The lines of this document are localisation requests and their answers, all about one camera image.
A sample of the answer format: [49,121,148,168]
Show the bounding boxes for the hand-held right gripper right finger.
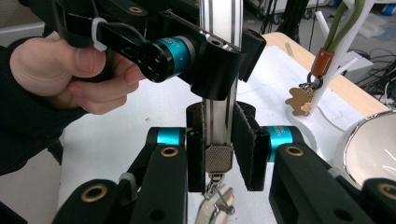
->
[232,101,305,192]

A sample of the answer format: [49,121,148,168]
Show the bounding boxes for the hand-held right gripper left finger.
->
[147,102,207,194]

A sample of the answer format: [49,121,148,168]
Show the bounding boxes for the green strap bear keychain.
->
[284,0,366,118]

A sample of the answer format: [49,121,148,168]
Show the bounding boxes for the white key stand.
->
[285,0,379,164]

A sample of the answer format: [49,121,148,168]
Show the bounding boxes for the white table mat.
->
[57,45,368,224]

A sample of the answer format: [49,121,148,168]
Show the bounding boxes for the white bowl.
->
[332,109,396,191]

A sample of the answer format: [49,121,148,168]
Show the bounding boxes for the clear plastic bag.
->
[358,11,396,40]

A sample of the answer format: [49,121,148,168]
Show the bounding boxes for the black frame with cables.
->
[279,0,316,44]

